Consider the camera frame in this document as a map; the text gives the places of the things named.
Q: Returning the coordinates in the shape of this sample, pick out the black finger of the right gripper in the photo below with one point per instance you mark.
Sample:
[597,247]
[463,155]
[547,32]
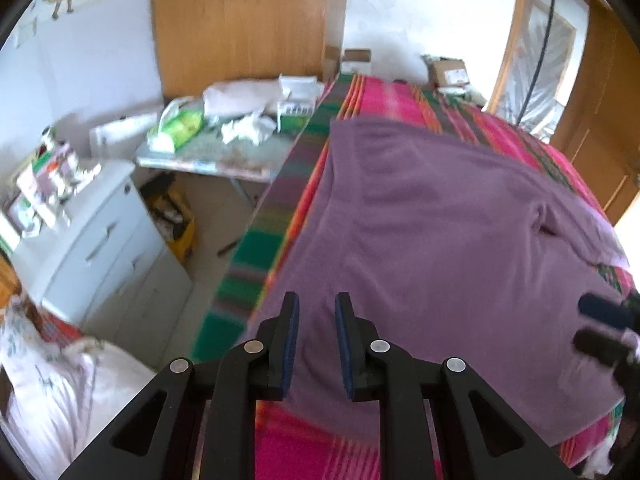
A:
[606,350]
[605,311]

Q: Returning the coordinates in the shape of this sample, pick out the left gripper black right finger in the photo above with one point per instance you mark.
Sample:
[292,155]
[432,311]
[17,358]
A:
[437,420]

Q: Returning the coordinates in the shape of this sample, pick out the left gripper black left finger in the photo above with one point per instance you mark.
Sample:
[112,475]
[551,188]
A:
[198,420]

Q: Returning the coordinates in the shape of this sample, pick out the purple fleece sweater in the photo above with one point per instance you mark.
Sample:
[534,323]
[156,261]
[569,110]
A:
[449,249]

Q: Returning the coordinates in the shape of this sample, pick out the pink plaid bed cover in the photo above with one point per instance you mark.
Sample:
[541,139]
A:
[287,446]

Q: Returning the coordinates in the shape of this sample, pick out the floral white bedsheet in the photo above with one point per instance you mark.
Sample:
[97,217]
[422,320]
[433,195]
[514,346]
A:
[61,397]

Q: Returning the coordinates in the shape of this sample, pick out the grey drawer cabinet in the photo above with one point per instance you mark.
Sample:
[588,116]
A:
[106,269]

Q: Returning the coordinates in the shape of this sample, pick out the wooden door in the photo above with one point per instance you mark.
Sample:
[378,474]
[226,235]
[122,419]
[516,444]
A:
[599,129]

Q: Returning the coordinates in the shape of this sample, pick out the yellow bag under table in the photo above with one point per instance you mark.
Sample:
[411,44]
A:
[171,214]

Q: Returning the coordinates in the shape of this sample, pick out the green medicine box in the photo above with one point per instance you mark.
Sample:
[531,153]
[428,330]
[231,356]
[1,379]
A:
[293,115]

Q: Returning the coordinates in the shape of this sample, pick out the crumpled white tissues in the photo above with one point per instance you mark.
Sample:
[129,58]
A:
[255,128]

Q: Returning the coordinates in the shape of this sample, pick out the glass side table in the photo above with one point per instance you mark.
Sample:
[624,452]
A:
[239,161]

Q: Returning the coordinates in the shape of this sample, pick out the brown cardboard box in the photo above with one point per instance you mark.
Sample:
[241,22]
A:
[448,73]

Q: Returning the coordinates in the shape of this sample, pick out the small white cardboard box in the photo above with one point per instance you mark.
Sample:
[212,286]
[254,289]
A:
[356,61]

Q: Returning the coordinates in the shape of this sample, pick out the green tissue pack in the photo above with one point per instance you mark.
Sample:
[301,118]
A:
[180,121]

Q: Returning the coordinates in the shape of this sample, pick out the wooden wardrobe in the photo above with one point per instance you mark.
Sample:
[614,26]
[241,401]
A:
[200,42]

